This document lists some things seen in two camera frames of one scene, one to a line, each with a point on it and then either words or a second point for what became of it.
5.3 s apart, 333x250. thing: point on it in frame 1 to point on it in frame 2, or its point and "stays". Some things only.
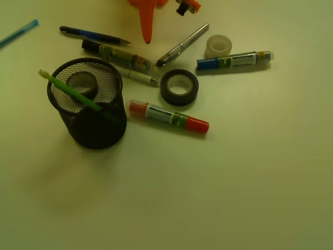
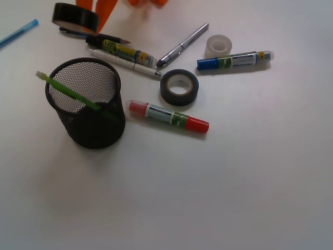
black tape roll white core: (179, 87) stays
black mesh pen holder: (100, 82) stays
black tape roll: (85, 82) to (74, 17)
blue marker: (239, 60) stays
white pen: (138, 75) to (127, 63)
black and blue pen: (92, 35) stays
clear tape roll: (217, 46) stays
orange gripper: (192, 5) to (155, 3)
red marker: (141, 109) stays
